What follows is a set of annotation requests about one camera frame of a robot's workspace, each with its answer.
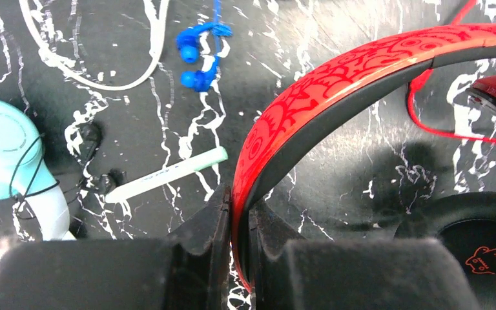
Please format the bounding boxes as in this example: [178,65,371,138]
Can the red headphones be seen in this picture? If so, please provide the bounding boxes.
[231,24,496,309]

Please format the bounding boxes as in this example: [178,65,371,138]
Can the teal white cat-ear headphones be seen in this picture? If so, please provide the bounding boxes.
[0,101,75,260]

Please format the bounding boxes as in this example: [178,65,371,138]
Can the white cable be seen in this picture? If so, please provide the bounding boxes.
[18,0,171,92]

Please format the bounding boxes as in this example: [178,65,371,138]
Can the white green marker pen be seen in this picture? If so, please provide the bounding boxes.
[104,147,228,203]

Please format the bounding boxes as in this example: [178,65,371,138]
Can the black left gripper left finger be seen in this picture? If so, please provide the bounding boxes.
[0,185,231,309]

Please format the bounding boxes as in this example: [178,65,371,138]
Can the black thin cable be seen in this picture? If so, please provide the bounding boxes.
[8,132,121,221]

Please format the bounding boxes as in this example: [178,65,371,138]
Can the red cable with remote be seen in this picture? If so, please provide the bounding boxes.
[406,0,496,150]

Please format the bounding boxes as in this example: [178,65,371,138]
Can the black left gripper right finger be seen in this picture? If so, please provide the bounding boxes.
[249,203,479,309]

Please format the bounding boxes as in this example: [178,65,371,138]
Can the blue cable with earbuds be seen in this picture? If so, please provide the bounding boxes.
[175,0,234,93]

